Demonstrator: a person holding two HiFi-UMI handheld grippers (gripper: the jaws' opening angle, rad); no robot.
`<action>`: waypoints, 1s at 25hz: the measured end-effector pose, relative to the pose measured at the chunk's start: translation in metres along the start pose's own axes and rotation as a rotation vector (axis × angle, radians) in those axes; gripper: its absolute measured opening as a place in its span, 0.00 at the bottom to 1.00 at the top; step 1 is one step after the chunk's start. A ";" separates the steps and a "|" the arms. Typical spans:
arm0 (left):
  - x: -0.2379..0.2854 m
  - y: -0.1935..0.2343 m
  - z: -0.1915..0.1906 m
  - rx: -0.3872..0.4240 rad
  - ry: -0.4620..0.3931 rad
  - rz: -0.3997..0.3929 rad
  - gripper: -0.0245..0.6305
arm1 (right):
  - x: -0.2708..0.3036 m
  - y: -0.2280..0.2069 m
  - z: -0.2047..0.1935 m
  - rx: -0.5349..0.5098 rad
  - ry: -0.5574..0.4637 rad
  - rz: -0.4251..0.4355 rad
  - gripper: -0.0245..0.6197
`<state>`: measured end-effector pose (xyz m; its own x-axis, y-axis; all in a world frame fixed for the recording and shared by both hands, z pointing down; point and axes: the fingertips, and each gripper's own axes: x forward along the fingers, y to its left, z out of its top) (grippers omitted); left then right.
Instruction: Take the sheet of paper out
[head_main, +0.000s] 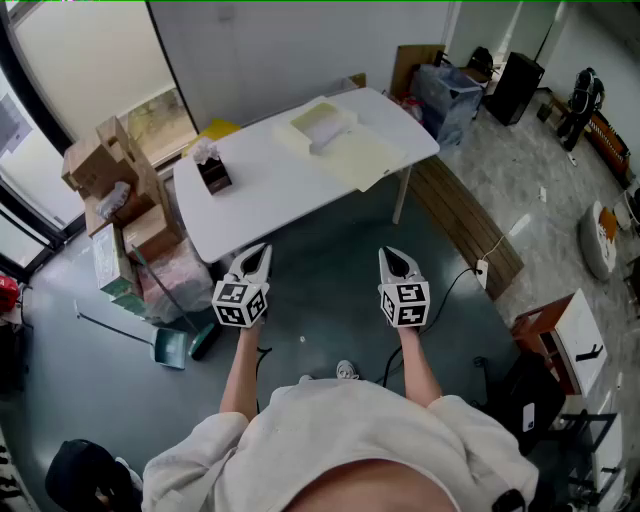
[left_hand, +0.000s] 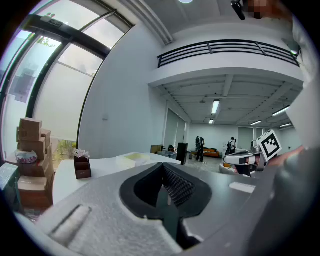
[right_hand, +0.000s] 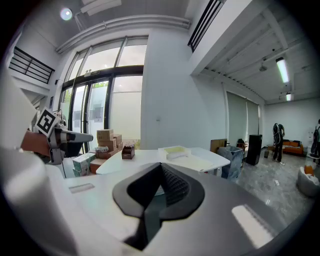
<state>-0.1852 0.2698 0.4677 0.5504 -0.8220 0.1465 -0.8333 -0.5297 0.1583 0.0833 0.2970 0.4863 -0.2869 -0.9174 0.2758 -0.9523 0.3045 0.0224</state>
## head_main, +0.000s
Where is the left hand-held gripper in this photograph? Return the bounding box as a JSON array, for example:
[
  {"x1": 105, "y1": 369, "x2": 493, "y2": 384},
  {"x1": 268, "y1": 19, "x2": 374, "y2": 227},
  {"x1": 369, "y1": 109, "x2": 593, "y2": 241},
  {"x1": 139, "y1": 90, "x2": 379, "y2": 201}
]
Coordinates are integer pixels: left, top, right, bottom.
[{"x1": 211, "y1": 243, "x2": 274, "y2": 330}]

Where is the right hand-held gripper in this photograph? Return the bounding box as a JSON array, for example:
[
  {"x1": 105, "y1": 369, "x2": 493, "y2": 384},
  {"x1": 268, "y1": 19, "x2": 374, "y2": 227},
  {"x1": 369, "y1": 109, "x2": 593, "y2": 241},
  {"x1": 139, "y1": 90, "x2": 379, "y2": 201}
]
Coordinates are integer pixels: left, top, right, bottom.
[{"x1": 377, "y1": 246, "x2": 431, "y2": 329}]

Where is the person's right forearm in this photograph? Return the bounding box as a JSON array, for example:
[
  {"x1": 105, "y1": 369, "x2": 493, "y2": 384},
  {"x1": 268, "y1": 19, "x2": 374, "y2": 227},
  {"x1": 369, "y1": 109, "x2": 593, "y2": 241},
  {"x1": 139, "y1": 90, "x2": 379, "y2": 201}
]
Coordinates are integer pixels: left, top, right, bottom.
[{"x1": 397, "y1": 324, "x2": 444, "y2": 407}]

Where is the person's left forearm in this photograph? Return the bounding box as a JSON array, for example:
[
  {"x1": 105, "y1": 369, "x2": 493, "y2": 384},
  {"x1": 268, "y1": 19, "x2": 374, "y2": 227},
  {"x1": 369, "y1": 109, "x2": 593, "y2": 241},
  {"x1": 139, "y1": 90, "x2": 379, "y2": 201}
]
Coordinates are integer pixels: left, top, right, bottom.
[{"x1": 219, "y1": 324, "x2": 267, "y2": 417}]

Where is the pink plastic-wrapped bundle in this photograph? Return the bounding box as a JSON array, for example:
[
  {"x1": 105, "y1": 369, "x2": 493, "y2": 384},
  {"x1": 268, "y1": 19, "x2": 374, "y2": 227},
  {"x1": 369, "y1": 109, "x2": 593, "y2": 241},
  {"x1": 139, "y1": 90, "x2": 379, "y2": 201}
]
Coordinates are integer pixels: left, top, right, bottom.
[{"x1": 137, "y1": 239, "x2": 216, "y2": 321}]

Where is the white table leg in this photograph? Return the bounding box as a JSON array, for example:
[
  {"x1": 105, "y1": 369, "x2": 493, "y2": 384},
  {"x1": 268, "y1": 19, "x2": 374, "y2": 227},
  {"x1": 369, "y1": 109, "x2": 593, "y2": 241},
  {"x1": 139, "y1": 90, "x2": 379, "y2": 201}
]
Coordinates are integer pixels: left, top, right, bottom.
[{"x1": 392, "y1": 164, "x2": 414, "y2": 225}]

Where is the wooden slat bench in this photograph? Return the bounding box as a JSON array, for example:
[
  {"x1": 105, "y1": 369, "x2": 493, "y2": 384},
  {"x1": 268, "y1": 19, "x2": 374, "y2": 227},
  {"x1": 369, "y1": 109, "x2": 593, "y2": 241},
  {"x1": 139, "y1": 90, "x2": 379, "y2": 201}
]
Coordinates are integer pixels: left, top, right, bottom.
[{"x1": 407, "y1": 155, "x2": 525, "y2": 301}]

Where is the brown tissue box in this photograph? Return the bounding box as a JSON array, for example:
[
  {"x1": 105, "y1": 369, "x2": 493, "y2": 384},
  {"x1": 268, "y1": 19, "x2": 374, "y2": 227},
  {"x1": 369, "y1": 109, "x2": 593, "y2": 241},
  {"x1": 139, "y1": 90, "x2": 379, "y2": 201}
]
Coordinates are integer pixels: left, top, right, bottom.
[{"x1": 196, "y1": 154, "x2": 234, "y2": 196}]

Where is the brown cardboard box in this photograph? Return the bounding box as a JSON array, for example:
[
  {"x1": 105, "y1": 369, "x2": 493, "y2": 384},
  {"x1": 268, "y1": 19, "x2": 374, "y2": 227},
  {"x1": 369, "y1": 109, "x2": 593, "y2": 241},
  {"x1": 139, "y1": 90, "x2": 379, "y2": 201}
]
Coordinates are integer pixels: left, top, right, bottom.
[
  {"x1": 122, "y1": 204, "x2": 184, "y2": 264},
  {"x1": 95, "y1": 115, "x2": 162, "y2": 201},
  {"x1": 62, "y1": 137, "x2": 139, "y2": 201},
  {"x1": 83, "y1": 189, "x2": 157, "y2": 236}
]

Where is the green dustpan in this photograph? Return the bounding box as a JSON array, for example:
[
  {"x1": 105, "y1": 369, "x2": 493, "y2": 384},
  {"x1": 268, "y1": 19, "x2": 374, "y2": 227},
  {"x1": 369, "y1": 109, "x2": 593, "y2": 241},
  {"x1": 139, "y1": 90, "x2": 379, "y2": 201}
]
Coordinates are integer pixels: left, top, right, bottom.
[{"x1": 74, "y1": 299, "x2": 189, "y2": 371}]

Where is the white tissue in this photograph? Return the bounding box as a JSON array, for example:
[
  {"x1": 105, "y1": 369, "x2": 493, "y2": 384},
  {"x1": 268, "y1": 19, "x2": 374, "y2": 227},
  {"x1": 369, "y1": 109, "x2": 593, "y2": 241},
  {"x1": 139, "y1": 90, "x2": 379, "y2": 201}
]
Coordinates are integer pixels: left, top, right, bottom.
[{"x1": 192, "y1": 138, "x2": 221, "y2": 165}]

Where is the yellow board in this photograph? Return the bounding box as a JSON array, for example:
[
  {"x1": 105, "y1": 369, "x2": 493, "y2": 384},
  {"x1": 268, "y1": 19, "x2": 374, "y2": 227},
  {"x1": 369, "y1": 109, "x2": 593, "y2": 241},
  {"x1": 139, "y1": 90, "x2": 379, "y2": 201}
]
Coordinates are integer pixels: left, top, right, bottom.
[{"x1": 180, "y1": 118, "x2": 242, "y2": 159}]

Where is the green and white carton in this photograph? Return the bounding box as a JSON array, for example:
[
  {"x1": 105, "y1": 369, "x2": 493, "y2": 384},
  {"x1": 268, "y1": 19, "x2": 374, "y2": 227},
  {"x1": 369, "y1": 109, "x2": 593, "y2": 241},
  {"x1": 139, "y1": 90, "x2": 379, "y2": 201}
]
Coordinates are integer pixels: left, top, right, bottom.
[{"x1": 91, "y1": 223, "x2": 137, "y2": 297}]

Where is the crumpled clear plastic bag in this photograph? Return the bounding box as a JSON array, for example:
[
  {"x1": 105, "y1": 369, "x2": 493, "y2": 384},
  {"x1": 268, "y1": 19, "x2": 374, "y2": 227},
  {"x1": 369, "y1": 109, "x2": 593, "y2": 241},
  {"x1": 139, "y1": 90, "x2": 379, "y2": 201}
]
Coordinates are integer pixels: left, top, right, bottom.
[{"x1": 97, "y1": 182, "x2": 131, "y2": 221}]

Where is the black chair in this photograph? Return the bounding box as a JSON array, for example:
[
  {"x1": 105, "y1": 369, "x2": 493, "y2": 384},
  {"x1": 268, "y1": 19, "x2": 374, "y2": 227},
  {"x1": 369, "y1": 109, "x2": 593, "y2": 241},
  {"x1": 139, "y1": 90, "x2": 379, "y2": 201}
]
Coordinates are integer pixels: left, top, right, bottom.
[{"x1": 479, "y1": 352, "x2": 569, "y2": 456}]

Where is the person's white shirt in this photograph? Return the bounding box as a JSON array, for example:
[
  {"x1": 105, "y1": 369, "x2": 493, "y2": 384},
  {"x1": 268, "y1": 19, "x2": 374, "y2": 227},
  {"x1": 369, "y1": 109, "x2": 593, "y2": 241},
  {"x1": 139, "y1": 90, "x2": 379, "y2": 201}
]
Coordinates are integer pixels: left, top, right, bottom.
[{"x1": 141, "y1": 378, "x2": 540, "y2": 512}]

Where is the blue plastic-wrapped bin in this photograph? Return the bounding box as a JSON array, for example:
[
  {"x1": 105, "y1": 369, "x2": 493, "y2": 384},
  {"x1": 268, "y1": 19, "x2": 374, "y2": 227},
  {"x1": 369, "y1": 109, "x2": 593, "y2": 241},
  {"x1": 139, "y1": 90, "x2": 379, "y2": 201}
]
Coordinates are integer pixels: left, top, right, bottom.
[{"x1": 410, "y1": 62, "x2": 484, "y2": 147}]

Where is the orange and white cabinet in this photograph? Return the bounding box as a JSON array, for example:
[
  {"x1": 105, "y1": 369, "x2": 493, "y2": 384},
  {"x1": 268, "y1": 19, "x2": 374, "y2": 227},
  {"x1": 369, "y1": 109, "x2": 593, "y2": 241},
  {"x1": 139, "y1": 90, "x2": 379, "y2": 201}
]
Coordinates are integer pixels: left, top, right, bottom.
[{"x1": 512, "y1": 288, "x2": 609, "y2": 399}]

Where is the white round pouf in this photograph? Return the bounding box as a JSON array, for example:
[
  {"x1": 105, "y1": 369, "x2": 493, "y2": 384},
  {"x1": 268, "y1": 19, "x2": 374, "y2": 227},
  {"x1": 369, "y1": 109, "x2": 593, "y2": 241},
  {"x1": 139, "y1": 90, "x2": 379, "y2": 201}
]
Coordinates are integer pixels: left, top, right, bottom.
[{"x1": 578, "y1": 199, "x2": 622, "y2": 281}]

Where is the wooden board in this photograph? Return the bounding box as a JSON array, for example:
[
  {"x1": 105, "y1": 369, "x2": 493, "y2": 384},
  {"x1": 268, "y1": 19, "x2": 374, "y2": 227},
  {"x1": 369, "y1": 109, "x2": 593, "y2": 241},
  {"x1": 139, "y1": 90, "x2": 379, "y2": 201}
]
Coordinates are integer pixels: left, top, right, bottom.
[{"x1": 389, "y1": 44, "x2": 447, "y2": 99}]

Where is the person's head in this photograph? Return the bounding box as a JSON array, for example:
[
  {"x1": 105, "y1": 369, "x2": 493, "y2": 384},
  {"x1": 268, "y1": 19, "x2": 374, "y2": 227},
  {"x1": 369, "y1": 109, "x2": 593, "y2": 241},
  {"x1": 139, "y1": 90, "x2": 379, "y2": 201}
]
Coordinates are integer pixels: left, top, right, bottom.
[{"x1": 287, "y1": 458, "x2": 461, "y2": 512}]

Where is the orange shelf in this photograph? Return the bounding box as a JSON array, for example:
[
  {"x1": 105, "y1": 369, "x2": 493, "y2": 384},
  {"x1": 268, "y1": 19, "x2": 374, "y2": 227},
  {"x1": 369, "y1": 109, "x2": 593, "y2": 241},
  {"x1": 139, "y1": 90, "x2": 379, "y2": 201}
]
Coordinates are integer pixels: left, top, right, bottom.
[{"x1": 584, "y1": 109, "x2": 634, "y2": 189}]

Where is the red object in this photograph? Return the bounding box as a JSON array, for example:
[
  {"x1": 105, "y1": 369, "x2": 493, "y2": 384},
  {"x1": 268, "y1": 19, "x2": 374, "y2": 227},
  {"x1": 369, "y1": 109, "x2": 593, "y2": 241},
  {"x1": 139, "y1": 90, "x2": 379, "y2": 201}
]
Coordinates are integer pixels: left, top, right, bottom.
[{"x1": 0, "y1": 273, "x2": 21, "y2": 312}]

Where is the black backpack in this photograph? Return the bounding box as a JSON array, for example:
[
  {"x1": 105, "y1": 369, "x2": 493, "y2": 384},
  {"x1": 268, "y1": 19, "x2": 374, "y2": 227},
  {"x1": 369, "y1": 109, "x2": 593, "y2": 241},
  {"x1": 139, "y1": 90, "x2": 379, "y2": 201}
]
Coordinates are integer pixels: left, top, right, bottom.
[{"x1": 44, "y1": 438, "x2": 144, "y2": 512}]

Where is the black window frame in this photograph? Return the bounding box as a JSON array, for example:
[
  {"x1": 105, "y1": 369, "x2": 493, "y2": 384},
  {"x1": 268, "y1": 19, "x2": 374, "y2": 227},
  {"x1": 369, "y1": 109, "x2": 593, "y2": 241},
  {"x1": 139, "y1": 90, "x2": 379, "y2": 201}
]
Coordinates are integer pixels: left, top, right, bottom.
[{"x1": 0, "y1": 0, "x2": 86, "y2": 281}]

